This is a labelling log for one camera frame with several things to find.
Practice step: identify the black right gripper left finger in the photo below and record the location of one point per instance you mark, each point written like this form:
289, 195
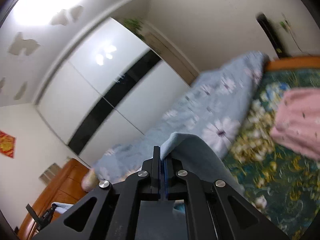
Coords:
152, 182

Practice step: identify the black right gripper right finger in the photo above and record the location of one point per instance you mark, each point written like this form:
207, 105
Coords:
175, 187

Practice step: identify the light blue shirt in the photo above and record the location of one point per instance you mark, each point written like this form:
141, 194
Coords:
197, 157

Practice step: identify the blue floral quilt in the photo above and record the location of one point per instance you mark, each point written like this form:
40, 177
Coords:
213, 109

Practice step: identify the white sliding wardrobe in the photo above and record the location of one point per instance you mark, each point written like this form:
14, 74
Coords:
110, 91

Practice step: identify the green floral bed sheet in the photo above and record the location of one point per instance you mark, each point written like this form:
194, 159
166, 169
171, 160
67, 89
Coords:
282, 185

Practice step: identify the pink folded garment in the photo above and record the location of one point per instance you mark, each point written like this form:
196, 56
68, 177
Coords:
296, 124

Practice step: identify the red wall decoration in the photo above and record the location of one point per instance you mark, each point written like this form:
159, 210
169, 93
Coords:
7, 144

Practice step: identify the wooden bed frame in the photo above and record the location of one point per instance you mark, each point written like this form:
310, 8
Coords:
291, 63

